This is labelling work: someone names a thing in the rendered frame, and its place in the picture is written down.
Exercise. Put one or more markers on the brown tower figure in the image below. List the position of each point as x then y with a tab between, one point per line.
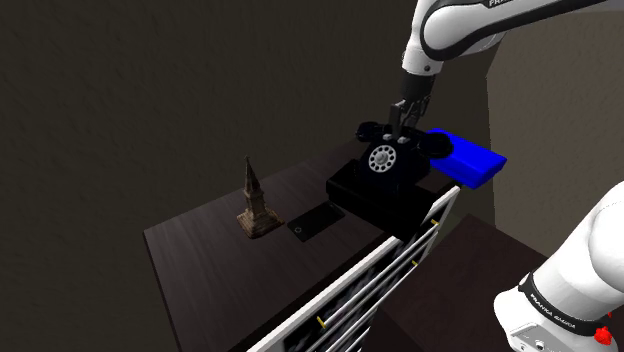
254	204

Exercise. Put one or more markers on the black smartphone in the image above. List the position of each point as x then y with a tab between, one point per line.
316	222

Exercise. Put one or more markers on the dark chest of drawers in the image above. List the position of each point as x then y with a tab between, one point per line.
219	273

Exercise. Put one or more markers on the black rotary telephone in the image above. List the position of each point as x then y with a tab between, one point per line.
390	168

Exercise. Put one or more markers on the blue rectangular box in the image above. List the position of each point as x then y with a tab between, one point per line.
470	163

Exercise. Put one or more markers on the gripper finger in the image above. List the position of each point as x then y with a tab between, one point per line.
396	119
415	113

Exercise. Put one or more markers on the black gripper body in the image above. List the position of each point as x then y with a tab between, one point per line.
416	88

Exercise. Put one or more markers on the black rectangular box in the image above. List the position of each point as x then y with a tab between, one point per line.
370	202

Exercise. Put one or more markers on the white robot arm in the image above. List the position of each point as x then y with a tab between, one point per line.
463	29

